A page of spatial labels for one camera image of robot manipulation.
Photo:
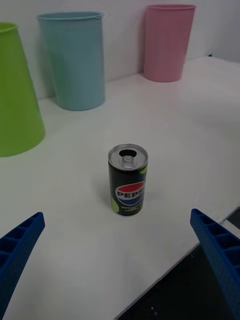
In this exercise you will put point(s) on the black drink can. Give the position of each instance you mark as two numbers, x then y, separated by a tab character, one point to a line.
127	185

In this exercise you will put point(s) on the pink plastic bin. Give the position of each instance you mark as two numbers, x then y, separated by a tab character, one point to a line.
166	42

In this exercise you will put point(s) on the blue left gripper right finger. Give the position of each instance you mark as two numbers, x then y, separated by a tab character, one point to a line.
220	252

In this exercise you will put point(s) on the pale blue plastic bin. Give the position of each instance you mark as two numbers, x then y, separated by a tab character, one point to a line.
75	62

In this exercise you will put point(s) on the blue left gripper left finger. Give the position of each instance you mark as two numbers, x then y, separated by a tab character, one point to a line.
18	250

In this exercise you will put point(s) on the yellow-green plastic bin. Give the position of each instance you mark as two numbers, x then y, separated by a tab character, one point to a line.
15	100

